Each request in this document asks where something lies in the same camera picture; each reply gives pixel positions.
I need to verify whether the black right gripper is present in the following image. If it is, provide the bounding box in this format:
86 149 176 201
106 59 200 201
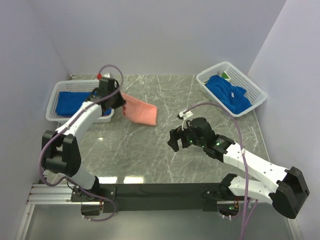
167 123 206 152

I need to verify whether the pink panda towel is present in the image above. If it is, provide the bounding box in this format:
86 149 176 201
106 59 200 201
121 93 158 126

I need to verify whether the blue towel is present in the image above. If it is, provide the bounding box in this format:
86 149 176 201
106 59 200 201
55 90 113 118
205 75 252 115

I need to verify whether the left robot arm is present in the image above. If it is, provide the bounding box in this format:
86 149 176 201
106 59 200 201
38 73 126 201

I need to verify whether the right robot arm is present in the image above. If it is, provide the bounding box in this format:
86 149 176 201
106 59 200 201
167 117 310 219

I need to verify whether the white plastic basket left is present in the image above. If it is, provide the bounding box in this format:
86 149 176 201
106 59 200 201
45 79 99 124

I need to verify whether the white plastic basket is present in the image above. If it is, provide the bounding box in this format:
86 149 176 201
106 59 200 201
196 61 267 118
45 79 99 124

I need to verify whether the folded blue towel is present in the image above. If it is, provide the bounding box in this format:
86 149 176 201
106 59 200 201
55 90 113 118

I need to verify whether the black base bar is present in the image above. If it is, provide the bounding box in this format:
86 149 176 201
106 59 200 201
100 183 244 213

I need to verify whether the green white towel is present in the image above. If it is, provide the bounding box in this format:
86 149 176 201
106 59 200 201
221 71 231 82

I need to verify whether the white plastic basket right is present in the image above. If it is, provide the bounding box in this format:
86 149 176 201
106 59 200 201
196 61 267 118

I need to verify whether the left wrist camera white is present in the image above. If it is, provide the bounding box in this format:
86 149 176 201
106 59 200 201
96 73 114 80

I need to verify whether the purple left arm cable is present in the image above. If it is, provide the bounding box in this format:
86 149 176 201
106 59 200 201
37 64 125 223

